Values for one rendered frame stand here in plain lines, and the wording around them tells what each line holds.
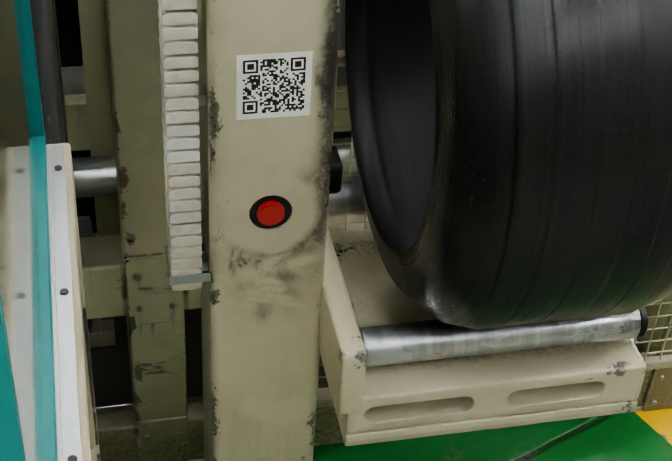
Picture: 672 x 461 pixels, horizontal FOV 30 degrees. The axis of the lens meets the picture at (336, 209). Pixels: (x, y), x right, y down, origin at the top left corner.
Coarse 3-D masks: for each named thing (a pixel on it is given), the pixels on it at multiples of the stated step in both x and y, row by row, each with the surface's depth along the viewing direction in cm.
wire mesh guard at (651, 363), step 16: (336, 80) 175; (336, 144) 182; (352, 144) 182; (352, 176) 186; (336, 224) 191; (656, 304) 217; (656, 320) 219; (656, 352) 225; (656, 368) 226; (320, 400) 214
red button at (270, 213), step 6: (264, 204) 133; (270, 204) 133; (276, 204) 133; (258, 210) 133; (264, 210) 133; (270, 210) 133; (276, 210) 133; (282, 210) 133; (258, 216) 133; (264, 216) 133; (270, 216) 133; (276, 216) 134; (282, 216) 134; (264, 222) 134; (270, 222) 134; (276, 222) 134
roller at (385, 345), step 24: (384, 336) 140; (408, 336) 140; (432, 336) 140; (456, 336) 141; (480, 336) 141; (504, 336) 142; (528, 336) 143; (552, 336) 143; (576, 336) 144; (600, 336) 145; (624, 336) 146; (384, 360) 140; (408, 360) 141
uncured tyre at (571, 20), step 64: (384, 0) 160; (448, 0) 112; (512, 0) 109; (576, 0) 109; (640, 0) 110; (384, 64) 162; (448, 64) 113; (512, 64) 109; (576, 64) 109; (640, 64) 110; (384, 128) 161; (448, 128) 115; (512, 128) 110; (576, 128) 110; (640, 128) 112; (384, 192) 151; (448, 192) 117; (512, 192) 113; (576, 192) 113; (640, 192) 115; (384, 256) 145; (448, 256) 121; (512, 256) 117; (576, 256) 118; (640, 256) 120; (448, 320) 133; (512, 320) 129
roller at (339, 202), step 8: (344, 184) 162; (352, 184) 162; (344, 192) 161; (352, 192) 161; (360, 192) 161; (336, 200) 161; (344, 200) 161; (352, 200) 161; (360, 200) 162; (328, 208) 161; (336, 208) 162; (344, 208) 162; (352, 208) 162; (360, 208) 163
